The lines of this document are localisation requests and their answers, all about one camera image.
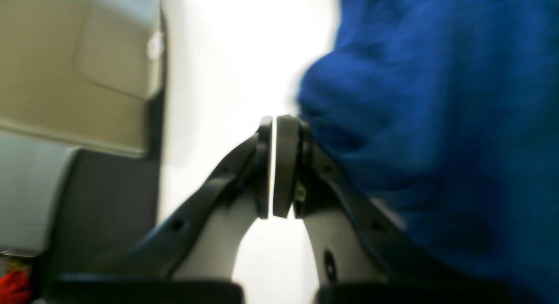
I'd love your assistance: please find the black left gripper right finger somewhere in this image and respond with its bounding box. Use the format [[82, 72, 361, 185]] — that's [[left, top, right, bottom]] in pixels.
[[273, 115, 511, 304]]

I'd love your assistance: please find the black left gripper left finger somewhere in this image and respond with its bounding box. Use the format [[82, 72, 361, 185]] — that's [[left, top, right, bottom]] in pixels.
[[48, 117, 273, 304]]

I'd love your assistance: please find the blue long-sleeve shirt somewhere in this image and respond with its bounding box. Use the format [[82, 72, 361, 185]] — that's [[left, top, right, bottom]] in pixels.
[[297, 0, 559, 304]]

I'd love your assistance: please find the beige plastic bin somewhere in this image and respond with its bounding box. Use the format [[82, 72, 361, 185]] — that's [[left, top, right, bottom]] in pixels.
[[0, 0, 166, 257]]

